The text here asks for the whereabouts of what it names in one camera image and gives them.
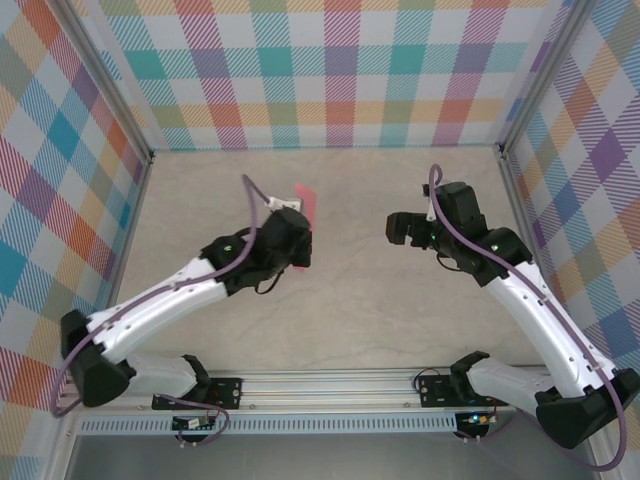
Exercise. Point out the pink paper sheet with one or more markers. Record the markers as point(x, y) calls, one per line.
point(307, 200)

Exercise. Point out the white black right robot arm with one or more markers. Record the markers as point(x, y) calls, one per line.
point(550, 330)

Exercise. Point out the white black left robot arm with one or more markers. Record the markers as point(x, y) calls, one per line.
point(150, 310)

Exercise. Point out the small circuit board with LED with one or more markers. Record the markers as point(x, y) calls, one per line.
point(477, 419)

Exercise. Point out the grey metal panel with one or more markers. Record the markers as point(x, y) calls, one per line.
point(325, 460)

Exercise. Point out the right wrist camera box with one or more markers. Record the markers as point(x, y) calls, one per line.
point(430, 192)

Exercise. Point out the aluminium side rail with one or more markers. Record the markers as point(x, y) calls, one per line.
point(517, 200)
point(132, 215)

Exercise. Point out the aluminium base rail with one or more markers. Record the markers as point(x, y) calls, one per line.
point(325, 390)

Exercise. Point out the aluminium corner post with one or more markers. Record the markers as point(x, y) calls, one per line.
point(106, 75)
point(542, 75)

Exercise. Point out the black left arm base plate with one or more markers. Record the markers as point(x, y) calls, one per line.
point(227, 392)

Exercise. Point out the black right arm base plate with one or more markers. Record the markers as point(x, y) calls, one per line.
point(435, 392)

